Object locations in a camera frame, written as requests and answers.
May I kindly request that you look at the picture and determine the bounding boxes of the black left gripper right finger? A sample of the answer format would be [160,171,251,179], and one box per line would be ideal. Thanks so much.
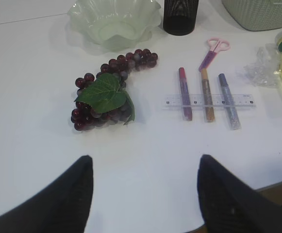
[197,154,282,233]

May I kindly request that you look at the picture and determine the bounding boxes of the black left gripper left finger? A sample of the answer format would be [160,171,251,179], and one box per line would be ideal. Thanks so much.
[0,155,94,233]

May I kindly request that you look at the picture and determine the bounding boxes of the red artificial grape bunch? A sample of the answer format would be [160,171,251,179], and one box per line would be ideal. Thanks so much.
[70,49,158,131]

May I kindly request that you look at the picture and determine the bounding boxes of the clear plastic sheet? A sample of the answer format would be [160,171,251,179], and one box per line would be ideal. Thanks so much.
[244,43,280,88]

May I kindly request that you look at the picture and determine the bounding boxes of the silver glitter glue pen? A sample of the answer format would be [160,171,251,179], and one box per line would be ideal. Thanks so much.
[218,73,241,130]

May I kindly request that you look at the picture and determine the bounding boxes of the gold glitter glue pen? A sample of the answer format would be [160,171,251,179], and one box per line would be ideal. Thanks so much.
[201,68,215,122]

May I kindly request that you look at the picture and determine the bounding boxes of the red glitter glue pen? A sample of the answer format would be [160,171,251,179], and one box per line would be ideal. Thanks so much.
[178,67,192,121]

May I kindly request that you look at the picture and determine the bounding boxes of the clear plastic ruler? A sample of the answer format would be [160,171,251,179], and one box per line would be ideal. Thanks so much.
[160,95,256,110]

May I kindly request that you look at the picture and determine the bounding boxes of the pale green wavy plate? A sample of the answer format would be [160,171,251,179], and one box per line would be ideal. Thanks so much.
[67,0,161,51]

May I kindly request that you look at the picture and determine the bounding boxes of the pale green plastic basket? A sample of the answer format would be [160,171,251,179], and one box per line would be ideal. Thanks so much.
[222,0,282,32]

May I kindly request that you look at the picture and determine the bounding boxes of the black mesh pen holder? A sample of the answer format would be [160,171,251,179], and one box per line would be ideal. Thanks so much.
[163,0,199,36]

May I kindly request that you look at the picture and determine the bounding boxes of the pink purple scissors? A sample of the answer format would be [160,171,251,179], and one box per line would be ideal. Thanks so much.
[199,37,231,72]

